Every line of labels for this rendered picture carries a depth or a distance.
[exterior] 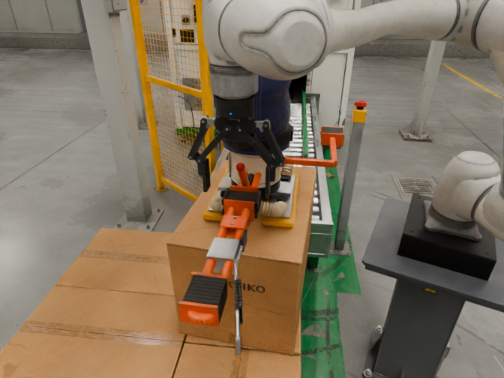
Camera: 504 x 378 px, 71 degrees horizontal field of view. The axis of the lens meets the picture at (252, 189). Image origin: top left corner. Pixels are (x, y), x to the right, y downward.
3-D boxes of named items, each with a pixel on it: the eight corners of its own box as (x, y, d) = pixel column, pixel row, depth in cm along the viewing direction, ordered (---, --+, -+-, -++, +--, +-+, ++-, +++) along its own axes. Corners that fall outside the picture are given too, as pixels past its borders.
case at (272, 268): (227, 232, 175) (224, 158, 156) (309, 244, 168) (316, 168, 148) (179, 333, 125) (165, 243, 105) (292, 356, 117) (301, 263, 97)
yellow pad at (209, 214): (226, 172, 143) (226, 160, 140) (250, 173, 141) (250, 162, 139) (202, 220, 114) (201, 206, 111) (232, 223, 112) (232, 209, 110)
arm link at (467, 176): (453, 192, 136) (473, 139, 124) (496, 220, 122) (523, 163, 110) (420, 201, 131) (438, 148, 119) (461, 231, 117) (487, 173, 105)
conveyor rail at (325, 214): (308, 113, 382) (310, 96, 373) (313, 113, 382) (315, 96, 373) (319, 253, 183) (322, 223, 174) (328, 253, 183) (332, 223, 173)
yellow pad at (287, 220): (273, 175, 140) (274, 164, 138) (298, 177, 139) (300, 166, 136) (261, 226, 111) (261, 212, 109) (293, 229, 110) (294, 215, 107)
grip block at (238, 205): (228, 202, 104) (227, 184, 101) (261, 205, 103) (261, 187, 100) (221, 218, 97) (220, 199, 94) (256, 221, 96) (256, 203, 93)
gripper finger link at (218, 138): (232, 130, 69) (226, 124, 69) (198, 166, 74) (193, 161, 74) (236, 123, 72) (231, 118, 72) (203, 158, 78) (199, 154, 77)
